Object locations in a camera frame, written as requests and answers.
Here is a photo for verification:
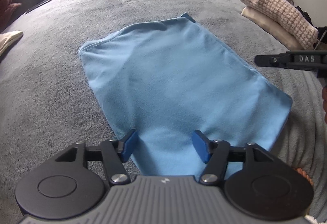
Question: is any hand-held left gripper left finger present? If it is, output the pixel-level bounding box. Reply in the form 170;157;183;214
55;129;138;185

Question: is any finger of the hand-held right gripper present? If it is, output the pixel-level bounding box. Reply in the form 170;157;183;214
254;52;293;69

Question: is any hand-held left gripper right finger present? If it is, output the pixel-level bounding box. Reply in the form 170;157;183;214
192;130;275;185

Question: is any light blue printed t-shirt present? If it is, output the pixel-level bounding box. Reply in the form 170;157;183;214
78;12;293;177

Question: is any person's right hand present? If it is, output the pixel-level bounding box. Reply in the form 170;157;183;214
321;85;327;123

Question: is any cream folded cloth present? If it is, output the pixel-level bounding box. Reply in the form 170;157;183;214
241;7;306;50

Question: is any checked folded cloth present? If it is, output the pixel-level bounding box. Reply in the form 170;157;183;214
237;0;319;50

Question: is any grey bed blanket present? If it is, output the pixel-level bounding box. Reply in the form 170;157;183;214
0;0;327;217

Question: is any person's bare foot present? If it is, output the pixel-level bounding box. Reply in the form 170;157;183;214
296;167;314;186

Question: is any white folded shirt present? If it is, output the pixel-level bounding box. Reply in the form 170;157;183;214
0;30;24;57

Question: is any black phone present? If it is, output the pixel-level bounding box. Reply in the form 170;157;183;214
26;0;53;14

